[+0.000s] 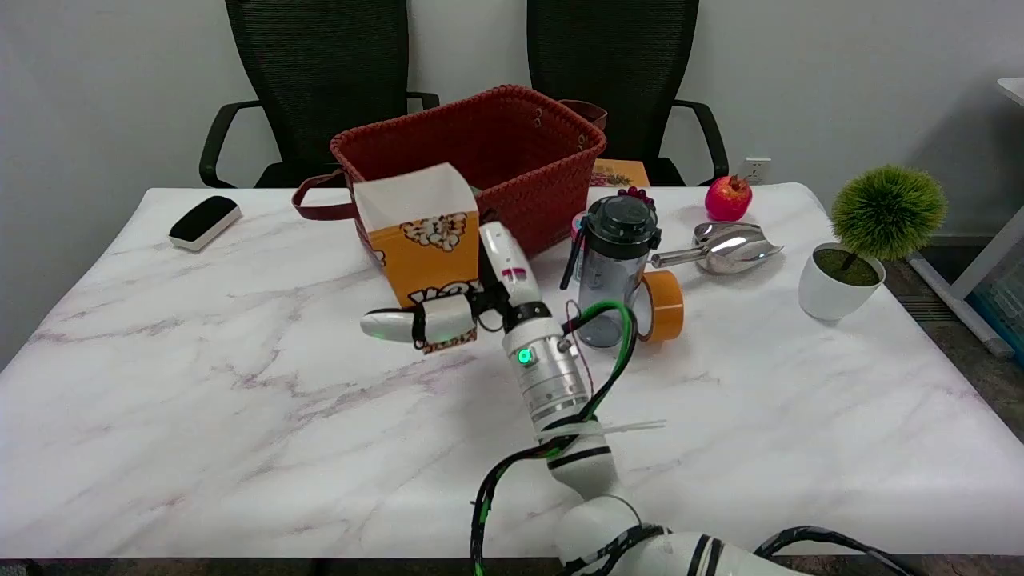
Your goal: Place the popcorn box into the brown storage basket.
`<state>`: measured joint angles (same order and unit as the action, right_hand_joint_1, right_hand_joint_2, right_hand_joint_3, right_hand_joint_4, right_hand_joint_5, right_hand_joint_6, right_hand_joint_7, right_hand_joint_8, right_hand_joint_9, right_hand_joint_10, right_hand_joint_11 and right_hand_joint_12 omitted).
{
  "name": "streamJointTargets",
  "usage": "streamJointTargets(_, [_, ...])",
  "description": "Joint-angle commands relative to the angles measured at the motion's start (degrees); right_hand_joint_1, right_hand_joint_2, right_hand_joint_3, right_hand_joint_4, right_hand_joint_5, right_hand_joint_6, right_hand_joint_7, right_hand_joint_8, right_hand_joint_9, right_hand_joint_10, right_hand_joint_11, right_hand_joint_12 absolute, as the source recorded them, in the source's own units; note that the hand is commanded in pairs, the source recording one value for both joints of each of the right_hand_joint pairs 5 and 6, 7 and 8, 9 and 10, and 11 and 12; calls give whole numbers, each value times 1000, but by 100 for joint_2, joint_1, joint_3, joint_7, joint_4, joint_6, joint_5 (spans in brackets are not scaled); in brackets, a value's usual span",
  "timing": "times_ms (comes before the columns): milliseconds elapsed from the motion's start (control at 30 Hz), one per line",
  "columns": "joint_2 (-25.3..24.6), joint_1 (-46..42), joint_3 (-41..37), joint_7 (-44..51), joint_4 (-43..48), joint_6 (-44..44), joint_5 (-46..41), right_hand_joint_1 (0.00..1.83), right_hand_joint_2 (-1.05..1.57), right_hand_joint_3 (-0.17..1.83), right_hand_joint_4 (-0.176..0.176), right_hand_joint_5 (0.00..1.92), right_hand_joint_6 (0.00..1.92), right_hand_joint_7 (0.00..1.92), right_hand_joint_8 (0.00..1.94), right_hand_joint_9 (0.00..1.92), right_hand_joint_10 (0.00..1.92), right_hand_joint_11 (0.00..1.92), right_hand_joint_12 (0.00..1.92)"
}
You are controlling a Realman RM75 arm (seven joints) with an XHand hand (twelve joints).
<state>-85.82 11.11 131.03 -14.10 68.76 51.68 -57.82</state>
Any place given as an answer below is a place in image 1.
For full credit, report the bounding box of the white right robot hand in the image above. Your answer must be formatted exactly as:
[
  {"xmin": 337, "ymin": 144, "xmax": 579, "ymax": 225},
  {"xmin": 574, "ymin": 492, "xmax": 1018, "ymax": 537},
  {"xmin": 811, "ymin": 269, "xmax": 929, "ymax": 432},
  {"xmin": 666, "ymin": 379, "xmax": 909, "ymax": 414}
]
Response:
[{"xmin": 359, "ymin": 222, "xmax": 562, "ymax": 350}]

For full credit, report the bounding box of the yellow popcorn box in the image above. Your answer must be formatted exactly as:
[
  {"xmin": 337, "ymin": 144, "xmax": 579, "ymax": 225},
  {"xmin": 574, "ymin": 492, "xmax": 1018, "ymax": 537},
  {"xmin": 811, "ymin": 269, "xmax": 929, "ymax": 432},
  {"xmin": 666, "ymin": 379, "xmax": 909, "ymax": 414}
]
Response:
[{"xmin": 352, "ymin": 163, "xmax": 482, "ymax": 354}]

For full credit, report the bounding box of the brown woven storage basket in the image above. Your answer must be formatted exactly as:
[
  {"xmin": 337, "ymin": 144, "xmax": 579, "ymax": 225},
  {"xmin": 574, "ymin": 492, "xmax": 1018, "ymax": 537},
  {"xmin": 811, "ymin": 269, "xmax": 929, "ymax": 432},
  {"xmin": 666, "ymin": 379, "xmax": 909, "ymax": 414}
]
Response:
[{"xmin": 291, "ymin": 84, "xmax": 609, "ymax": 258}]

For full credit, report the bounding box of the orange printed box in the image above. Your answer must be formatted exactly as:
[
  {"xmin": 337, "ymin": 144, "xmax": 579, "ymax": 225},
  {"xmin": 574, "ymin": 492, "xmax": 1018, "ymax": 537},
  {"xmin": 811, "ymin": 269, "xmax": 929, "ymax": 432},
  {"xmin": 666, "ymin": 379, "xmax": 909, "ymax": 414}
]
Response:
[{"xmin": 590, "ymin": 158, "xmax": 651, "ymax": 188}]

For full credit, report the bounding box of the clear bottle with black lid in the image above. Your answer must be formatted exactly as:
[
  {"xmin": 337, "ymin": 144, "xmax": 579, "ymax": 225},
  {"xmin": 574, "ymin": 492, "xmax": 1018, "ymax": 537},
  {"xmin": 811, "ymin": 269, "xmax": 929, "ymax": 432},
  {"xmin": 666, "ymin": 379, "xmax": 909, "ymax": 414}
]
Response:
[{"xmin": 559, "ymin": 194, "xmax": 663, "ymax": 350}]

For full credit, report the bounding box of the orange tape roll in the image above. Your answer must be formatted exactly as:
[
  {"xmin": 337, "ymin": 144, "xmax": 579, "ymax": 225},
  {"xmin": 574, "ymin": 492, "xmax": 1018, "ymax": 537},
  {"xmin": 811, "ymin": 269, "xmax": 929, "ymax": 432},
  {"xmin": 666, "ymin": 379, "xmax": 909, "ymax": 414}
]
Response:
[{"xmin": 636, "ymin": 270, "xmax": 686, "ymax": 344}]

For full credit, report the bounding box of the silver metal scoop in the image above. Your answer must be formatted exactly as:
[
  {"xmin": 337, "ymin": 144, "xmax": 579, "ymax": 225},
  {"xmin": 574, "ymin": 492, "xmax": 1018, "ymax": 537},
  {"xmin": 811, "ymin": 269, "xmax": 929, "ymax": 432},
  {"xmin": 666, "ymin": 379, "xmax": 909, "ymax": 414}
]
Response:
[{"xmin": 650, "ymin": 222, "xmax": 785, "ymax": 276}]

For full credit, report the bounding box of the red pomegranate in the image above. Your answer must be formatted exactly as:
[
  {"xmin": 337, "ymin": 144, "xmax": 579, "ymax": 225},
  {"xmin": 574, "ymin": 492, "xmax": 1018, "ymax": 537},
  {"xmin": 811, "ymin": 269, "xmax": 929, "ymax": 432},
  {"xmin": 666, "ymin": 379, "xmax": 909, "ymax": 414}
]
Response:
[{"xmin": 705, "ymin": 175, "xmax": 754, "ymax": 222}]

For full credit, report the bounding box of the black mesh office chair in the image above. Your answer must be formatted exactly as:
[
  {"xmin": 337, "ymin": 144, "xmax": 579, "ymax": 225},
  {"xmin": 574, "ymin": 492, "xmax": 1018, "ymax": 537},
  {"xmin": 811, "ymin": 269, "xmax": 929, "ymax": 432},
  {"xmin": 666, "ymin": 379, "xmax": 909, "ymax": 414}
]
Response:
[
  {"xmin": 198, "ymin": 0, "xmax": 441, "ymax": 190},
  {"xmin": 526, "ymin": 0, "xmax": 730, "ymax": 187}
]

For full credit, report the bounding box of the black white board eraser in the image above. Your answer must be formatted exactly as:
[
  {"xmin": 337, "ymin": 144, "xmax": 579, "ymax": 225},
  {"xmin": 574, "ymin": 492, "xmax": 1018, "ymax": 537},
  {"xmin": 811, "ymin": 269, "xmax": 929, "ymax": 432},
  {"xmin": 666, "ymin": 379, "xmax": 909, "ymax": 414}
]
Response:
[{"xmin": 169, "ymin": 195, "xmax": 242, "ymax": 252}]

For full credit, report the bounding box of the green ball plant white pot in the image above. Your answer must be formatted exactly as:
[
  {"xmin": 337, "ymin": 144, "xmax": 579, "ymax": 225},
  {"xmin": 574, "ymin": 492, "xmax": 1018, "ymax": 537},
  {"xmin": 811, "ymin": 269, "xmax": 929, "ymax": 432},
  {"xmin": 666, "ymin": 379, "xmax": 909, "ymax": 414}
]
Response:
[{"xmin": 798, "ymin": 165, "xmax": 949, "ymax": 323}]

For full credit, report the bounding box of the white desk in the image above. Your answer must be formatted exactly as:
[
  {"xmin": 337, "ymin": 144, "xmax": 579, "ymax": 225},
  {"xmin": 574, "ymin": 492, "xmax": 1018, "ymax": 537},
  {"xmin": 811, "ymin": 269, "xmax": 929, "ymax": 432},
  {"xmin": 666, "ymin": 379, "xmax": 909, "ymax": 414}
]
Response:
[{"xmin": 909, "ymin": 78, "xmax": 1024, "ymax": 358}]

